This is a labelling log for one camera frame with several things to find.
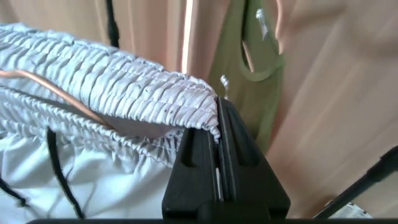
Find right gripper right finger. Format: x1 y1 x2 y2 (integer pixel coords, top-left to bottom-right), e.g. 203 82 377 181
216 96 292 219

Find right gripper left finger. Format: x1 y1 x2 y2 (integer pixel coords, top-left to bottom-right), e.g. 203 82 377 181
161 127 223 219

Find pink clothes hanger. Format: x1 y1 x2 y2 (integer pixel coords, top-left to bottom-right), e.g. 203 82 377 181
0 69 116 130
241 0 285 74

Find pale grey shorts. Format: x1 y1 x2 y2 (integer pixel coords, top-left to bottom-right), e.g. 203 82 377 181
0 22 222 220

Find green long-sleeved shirt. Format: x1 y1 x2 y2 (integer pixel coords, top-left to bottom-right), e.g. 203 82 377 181
206 0 287 154

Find white laundry basket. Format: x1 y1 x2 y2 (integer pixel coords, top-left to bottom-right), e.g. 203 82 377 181
328 200 373 219

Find beige curtain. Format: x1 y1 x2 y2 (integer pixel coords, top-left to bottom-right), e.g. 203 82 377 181
0 0 398 219

